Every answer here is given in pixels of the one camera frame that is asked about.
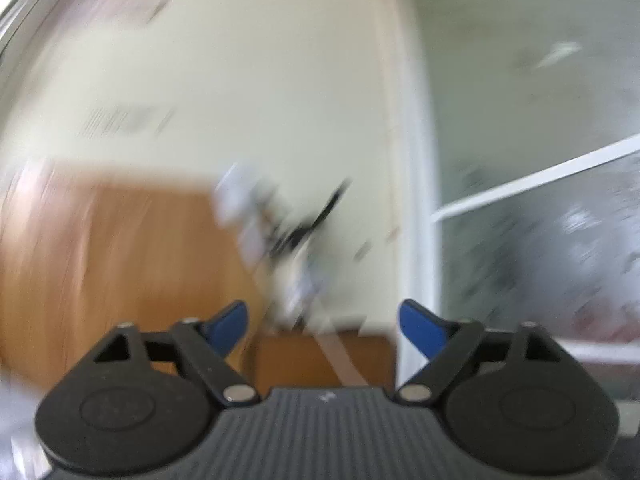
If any brown woven chair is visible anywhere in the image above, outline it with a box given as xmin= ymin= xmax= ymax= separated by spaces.
xmin=252 ymin=332 xmax=397 ymax=392

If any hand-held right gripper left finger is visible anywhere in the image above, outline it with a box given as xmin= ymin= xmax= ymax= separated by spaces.
xmin=75 ymin=300 xmax=261 ymax=406

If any black cable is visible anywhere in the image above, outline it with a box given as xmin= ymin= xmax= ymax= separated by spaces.
xmin=277 ymin=176 xmax=355 ymax=258

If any white framed glass door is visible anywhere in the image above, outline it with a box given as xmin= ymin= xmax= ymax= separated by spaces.
xmin=385 ymin=0 xmax=640 ymax=406

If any white power socket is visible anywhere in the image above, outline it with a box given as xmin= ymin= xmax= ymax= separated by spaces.
xmin=212 ymin=160 xmax=273 ymax=263

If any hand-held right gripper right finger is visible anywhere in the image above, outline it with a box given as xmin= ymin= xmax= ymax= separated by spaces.
xmin=394 ymin=298 xmax=591 ymax=405

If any wooden headboard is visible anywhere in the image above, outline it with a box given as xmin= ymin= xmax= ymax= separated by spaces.
xmin=0 ymin=159 xmax=268 ymax=398

